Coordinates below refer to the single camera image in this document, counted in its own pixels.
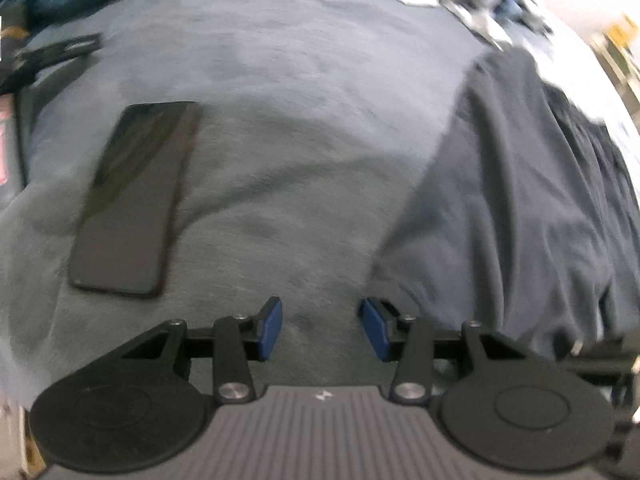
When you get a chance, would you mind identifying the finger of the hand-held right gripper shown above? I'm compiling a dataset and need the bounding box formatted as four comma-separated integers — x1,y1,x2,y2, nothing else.
570,335,640,380

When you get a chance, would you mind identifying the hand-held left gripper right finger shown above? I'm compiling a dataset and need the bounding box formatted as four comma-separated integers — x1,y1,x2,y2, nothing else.
358,297,531,405

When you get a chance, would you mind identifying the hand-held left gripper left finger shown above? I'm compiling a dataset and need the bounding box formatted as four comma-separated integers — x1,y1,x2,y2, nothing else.
117,296,284,406

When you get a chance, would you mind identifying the dark grey garment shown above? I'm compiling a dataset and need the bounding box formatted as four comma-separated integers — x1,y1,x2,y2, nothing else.
367,47,640,366

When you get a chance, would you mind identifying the black smartphone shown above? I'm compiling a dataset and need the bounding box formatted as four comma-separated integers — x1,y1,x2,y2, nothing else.
67,101,202,297

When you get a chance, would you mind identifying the cream shelf unit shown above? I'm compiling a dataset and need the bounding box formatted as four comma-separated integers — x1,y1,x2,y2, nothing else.
590,10,640,91

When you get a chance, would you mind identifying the black white plaid shirt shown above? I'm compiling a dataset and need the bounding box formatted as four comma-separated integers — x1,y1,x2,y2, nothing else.
430,0,556,51

